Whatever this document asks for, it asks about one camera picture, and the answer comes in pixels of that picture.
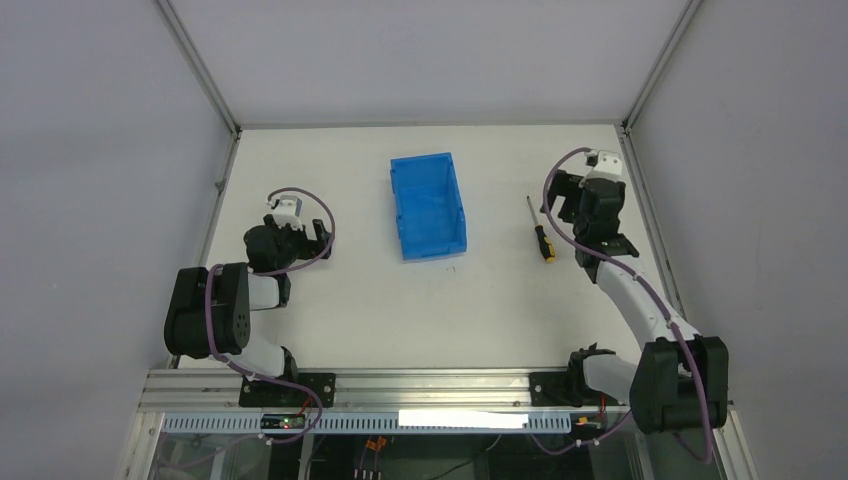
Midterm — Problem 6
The aluminium mounting rail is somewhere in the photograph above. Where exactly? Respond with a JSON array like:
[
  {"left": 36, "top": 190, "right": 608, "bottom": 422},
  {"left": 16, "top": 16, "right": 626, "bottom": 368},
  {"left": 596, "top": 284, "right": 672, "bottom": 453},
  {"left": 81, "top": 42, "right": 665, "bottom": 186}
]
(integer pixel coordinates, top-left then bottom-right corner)
[{"left": 137, "top": 368, "right": 735, "bottom": 415}]

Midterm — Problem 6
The small green circuit board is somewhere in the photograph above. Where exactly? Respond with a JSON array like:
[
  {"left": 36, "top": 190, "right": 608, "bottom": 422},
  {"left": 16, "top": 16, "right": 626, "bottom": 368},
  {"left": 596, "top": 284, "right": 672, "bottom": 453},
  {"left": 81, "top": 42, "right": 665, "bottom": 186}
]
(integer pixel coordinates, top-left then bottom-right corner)
[{"left": 260, "top": 414, "right": 308, "bottom": 430}]

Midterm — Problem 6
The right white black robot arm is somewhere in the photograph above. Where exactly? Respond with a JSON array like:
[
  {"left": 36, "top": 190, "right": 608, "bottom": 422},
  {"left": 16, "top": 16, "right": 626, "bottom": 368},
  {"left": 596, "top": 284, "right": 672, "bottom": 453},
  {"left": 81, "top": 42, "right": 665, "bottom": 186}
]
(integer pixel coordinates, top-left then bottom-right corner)
[{"left": 540, "top": 170, "right": 729, "bottom": 434}]

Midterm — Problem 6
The blue plastic storage bin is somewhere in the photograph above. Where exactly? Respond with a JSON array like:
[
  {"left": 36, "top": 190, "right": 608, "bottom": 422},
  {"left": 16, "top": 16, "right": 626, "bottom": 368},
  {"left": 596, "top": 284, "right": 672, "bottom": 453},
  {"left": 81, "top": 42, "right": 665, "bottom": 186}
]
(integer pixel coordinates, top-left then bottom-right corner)
[{"left": 390, "top": 152, "right": 468, "bottom": 262}]

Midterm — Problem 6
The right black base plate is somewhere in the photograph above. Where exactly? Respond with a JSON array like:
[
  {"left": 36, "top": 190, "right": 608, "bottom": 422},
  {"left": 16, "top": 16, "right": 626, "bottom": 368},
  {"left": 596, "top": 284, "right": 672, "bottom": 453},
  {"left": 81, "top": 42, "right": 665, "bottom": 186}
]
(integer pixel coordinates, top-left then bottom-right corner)
[{"left": 528, "top": 370, "right": 627, "bottom": 408}]

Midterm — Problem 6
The yellow black handled screwdriver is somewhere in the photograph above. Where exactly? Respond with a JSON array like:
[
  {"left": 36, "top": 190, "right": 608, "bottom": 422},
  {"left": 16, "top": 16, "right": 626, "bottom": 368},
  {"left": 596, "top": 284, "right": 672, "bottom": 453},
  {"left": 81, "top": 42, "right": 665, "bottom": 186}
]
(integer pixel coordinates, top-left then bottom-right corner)
[{"left": 525, "top": 195, "right": 556, "bottom": 263}]

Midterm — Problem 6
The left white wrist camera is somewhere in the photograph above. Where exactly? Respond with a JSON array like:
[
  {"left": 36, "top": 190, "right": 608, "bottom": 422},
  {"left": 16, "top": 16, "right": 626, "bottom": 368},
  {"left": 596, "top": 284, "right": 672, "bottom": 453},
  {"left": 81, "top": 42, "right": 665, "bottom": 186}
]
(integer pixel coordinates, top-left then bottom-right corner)
[{"left": 267, "top": 195, "right": 304, "bottom": 231}]

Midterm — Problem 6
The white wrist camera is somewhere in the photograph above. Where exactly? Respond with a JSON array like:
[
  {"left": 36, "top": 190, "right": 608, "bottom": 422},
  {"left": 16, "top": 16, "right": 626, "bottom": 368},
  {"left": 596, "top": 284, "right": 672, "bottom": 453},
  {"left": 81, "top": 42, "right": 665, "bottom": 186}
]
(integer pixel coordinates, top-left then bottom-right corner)
[
  {"left": 267, "top": 195, "right": 304, "bottom": 231},
  {"left": 584, "top": 150, "right": 624, "bottom": 182}
]

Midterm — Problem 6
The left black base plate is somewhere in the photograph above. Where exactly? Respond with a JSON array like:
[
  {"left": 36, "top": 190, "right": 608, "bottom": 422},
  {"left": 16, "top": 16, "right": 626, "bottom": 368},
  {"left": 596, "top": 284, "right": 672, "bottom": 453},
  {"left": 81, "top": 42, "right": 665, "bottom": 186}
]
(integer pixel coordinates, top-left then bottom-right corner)
[{"left": 238, "top": 373, "right": 336, "bottom": 408}]

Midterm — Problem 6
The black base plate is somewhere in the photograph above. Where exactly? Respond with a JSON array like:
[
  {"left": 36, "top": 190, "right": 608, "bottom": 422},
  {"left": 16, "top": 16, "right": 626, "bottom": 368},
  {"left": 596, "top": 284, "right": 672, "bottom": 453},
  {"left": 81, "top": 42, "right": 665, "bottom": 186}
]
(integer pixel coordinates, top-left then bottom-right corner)
[
  {"left": 528, "top": 370, "right": 627, "bottom": 408},
  {"left": 238, "top": 373, "right": 336, "bottom": 408}
]

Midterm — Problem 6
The perforated grey cable duct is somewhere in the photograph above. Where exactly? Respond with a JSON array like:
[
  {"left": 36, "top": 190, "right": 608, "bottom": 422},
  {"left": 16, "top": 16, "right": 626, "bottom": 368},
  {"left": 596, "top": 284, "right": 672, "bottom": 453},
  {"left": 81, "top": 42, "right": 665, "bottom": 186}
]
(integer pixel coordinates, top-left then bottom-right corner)
[{"left": 162, "top": 409, "right": 572, "bottom": 435}]

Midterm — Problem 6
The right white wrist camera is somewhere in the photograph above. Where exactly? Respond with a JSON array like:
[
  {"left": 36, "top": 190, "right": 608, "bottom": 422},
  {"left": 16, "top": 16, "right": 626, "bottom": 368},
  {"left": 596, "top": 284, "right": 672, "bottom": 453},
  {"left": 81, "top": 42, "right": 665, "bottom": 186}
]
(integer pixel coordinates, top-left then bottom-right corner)
[{"left": 584, "top": 150, "right": 624, "bottom": 182}]

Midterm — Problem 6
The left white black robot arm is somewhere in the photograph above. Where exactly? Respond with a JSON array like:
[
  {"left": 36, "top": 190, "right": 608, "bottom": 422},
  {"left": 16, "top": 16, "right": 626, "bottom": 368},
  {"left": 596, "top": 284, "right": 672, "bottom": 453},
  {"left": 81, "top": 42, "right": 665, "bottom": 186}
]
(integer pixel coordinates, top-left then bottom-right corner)
[{"left": 163, "top": 214, "right": 331, "bottom": 383}]

